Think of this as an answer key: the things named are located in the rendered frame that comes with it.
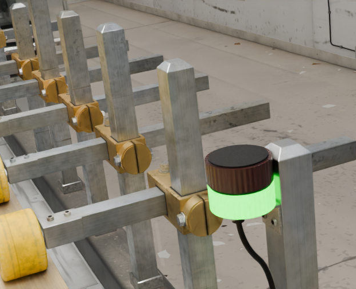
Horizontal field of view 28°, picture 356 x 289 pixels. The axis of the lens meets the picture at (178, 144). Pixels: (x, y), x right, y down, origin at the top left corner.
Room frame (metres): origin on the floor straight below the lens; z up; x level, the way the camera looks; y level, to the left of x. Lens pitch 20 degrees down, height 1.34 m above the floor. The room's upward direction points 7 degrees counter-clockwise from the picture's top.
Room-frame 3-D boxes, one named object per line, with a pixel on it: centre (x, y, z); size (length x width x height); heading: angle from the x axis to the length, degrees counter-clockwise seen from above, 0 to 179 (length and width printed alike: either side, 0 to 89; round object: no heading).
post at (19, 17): (1.78, 0.35, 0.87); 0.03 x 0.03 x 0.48; 21
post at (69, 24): (1.31, 0.17, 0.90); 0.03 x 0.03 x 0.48; 21
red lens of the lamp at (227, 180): (0.59, -0.05, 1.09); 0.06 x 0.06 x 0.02
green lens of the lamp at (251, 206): (0.59, -0.05, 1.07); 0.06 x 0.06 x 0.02
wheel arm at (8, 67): (1.85, 0.27, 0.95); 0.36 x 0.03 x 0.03; 111
